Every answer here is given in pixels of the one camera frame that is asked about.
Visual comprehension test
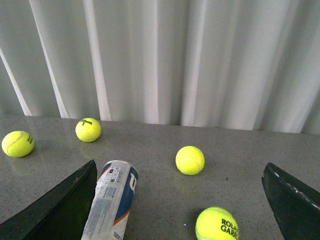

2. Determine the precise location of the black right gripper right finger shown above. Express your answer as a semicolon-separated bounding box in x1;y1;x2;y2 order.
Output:
261;162;320;240

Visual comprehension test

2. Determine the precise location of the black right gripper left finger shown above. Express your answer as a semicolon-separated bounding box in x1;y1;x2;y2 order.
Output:
0;160;97;240

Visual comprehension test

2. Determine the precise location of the plain yellow tennis ball centre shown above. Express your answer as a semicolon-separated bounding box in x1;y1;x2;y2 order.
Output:
175;146;205;176

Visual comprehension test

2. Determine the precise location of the Roland Garros tennis ball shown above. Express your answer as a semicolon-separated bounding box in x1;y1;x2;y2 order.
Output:
195;206;240;240

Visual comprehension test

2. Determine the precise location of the clear Wilson tennis ball can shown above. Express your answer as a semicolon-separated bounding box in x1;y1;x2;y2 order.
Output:
81;160;138;240

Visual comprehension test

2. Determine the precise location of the tennis ball far left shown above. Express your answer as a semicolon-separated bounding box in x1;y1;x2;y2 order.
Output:
1;130;35;158

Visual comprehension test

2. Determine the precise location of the white pleated curtain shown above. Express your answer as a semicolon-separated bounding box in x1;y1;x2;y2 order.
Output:
0;0;320;134

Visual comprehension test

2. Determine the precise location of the Wilson 3 tennis ball back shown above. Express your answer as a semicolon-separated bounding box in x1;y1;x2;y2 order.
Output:
75;118;102;143

